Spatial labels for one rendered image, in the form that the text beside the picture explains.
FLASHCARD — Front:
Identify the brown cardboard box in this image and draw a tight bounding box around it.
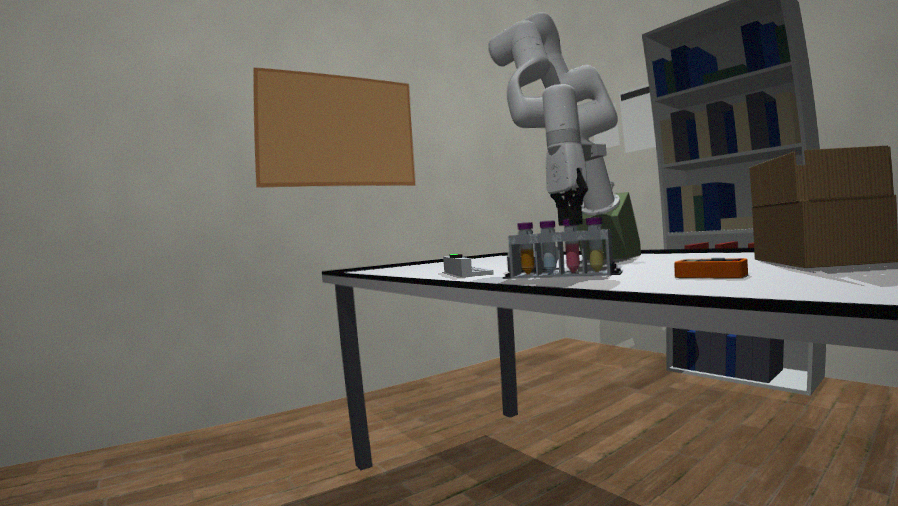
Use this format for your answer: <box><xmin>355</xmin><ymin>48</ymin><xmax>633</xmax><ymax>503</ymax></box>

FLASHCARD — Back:
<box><xmin>749</xmin><ymin>145</ymin><xmax>898</xmax><ymax>268</ymax></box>

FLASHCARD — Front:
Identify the orange rectangular block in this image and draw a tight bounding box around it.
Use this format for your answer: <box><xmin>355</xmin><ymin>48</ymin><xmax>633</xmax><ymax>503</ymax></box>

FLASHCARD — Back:
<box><xmin>674</xmin><ymin>258</ymin><xmax>748</xmax><ymax>278</ymax></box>

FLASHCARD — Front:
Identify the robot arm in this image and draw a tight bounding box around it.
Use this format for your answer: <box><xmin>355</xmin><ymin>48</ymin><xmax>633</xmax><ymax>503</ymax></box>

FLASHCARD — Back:
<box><xmin>488</xmin><ymin>12</ymin><xmax>620</xmax><ymax>215</ymax></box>

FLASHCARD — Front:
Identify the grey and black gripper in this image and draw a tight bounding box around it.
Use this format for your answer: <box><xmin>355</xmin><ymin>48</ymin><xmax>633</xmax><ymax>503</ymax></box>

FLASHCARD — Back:
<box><xmin>546</xmin><ymin>142</ymin><xmax>588</xmax><ymax>226</ymax></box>

